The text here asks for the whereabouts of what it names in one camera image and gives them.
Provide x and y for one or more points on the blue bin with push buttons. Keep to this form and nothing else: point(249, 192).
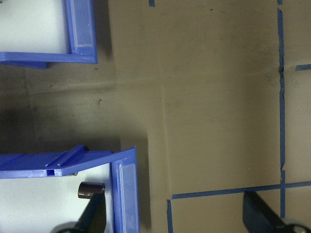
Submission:
point(82, 24)

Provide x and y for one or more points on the dark cylindrical battery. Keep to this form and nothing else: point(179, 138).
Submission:
point(91, 190)

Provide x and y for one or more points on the white foam liner sheet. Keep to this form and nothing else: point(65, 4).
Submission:
point(31, 24)
point(36, 206)

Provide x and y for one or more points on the blue bin with batteries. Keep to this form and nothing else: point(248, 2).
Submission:
point(24, 167)

